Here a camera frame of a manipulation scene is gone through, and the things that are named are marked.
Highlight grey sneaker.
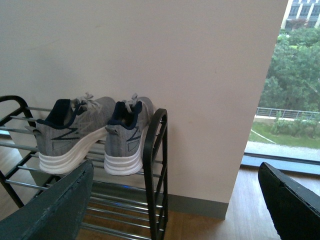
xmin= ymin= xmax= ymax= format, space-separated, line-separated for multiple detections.
xmin=26 ymin=93 xmax=116 ymax=174
xmin=104 ymin=94 xmax=154 ymax=176

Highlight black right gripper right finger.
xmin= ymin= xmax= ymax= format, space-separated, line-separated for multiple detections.
xmin=258 ymin=162 xmax=320 ymax=240

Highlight black metal shoe rack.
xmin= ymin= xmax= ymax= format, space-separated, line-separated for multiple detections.
xmin=0 ymin=95 xmax=168 ymax=240

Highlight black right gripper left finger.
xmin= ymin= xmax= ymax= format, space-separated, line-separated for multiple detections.
xmin=0 ymin=161 xmax=94 ymax=240

